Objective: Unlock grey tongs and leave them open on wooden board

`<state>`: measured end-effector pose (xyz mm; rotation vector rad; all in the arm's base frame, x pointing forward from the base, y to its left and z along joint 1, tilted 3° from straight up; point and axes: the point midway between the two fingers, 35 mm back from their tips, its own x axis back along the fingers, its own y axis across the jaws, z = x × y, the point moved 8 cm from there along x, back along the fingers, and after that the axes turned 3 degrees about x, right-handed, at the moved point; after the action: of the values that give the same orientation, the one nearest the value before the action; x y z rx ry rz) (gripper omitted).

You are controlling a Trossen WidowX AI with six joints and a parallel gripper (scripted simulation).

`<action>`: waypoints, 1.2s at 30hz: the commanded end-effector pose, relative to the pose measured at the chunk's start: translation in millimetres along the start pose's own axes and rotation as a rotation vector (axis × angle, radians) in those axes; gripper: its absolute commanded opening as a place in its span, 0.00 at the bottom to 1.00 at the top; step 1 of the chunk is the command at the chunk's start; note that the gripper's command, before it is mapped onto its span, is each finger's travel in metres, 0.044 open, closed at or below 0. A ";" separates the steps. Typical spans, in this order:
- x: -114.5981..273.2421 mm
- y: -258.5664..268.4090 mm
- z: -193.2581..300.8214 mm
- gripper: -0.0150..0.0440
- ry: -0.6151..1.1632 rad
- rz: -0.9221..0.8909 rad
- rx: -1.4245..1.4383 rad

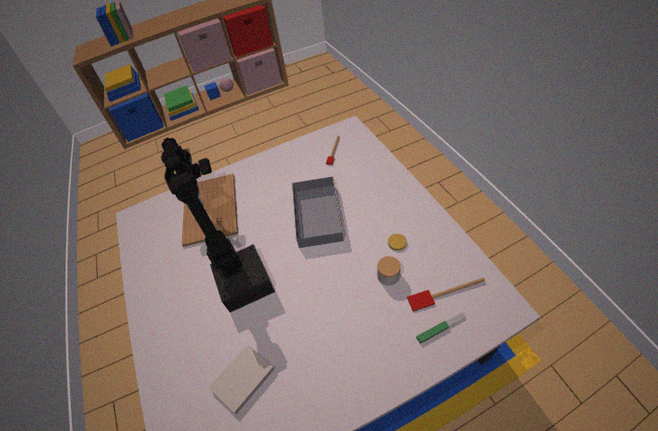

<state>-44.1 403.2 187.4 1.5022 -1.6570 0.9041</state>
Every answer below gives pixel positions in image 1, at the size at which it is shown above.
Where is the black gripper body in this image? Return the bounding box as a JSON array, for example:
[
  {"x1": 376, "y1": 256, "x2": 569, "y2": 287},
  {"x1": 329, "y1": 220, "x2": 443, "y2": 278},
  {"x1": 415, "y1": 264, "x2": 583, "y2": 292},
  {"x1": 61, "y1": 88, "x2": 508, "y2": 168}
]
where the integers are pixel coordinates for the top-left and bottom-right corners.
[{"x1": 171, "y1": 158, "x2": 212, "y2": 179}]

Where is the grey cylindrical canister with wooden lid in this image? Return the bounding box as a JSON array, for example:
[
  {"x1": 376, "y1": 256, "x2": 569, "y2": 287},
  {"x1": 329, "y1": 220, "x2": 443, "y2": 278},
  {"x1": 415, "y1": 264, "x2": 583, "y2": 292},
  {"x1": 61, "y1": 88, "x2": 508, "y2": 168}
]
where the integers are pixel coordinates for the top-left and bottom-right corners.
[{"x1": 378, "y1": 257, "x2": 400, "y2": 286}]

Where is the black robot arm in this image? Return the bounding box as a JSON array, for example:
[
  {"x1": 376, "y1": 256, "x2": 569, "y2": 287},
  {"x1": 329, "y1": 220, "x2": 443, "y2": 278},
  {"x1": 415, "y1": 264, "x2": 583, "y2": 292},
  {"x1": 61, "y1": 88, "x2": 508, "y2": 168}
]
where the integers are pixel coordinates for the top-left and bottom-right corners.
[{"x1": 161, "y1": 137, "x2": 241, "y2": 279}]

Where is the wooden board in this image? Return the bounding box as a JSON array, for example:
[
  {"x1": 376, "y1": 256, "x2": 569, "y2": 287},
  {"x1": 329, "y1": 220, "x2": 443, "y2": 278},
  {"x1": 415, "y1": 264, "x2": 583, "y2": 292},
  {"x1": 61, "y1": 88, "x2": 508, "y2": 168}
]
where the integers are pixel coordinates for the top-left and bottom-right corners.
[{"x1": 181, "y1": 174, "x2": 238, "y2": 247}]

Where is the yellow flat round disc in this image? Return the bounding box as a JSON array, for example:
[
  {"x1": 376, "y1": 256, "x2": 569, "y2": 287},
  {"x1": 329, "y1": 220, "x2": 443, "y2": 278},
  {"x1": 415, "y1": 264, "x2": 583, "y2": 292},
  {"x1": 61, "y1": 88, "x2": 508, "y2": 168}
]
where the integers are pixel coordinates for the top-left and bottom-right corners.
[{"x1": 389, "y1": 233, "x2": 407, "y2": 251}]

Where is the tan flat rectangular block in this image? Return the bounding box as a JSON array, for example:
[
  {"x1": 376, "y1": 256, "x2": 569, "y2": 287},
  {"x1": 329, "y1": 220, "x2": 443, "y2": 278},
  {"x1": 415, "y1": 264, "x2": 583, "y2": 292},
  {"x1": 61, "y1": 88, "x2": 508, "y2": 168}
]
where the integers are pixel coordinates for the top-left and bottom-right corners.
[{"x1": 208, "y1": 345, "x2": 275, "y2": 414}]

